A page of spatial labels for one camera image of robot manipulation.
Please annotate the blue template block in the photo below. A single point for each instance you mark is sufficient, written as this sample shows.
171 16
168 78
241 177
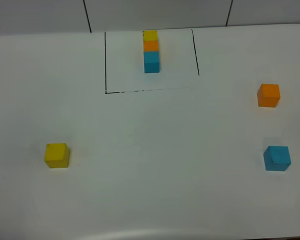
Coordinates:
151 61

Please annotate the orange template block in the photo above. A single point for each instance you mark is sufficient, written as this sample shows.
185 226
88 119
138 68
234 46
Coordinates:
151 46

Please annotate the yellow template block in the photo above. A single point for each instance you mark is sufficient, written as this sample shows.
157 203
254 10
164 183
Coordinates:
150 35

